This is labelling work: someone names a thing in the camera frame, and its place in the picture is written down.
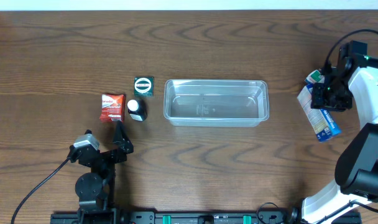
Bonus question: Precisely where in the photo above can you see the white green Panadol pack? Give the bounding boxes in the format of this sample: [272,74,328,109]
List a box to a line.
[305,70,325,85]

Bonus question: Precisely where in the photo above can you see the blue Kool Fever box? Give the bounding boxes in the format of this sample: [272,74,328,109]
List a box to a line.
[297,84,341,142]

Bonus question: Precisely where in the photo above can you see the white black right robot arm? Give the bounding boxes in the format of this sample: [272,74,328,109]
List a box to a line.
[292,40,378,223]

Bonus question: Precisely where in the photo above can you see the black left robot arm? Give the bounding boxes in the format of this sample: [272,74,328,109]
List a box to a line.
[67,121,134,223]

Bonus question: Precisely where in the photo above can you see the red Panadol ActiFast pack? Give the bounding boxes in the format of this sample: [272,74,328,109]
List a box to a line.
[99,94,126,122]

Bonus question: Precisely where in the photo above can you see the clear plastic container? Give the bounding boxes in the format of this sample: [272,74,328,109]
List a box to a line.
[164,79,270,128]

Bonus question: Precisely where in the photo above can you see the dark syrup bottle white cap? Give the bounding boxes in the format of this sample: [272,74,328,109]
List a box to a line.
[127,99,147,121]

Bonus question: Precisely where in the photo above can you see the green Zam-Buk box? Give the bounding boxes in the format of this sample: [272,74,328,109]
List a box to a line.
[134,77,154,97]

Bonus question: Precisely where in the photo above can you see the black left camera cable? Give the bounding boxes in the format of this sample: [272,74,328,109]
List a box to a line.
[10,157,72,224]

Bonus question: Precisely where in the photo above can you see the black camera cable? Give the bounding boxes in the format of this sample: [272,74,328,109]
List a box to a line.
[10,157,72,224]
[322,29,378,74]

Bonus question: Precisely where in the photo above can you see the black right camera cable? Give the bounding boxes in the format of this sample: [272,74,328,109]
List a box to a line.
[322,29,378,74]

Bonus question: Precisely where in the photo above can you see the black mounting rail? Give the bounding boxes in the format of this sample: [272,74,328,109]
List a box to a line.
[50,210,297,224]

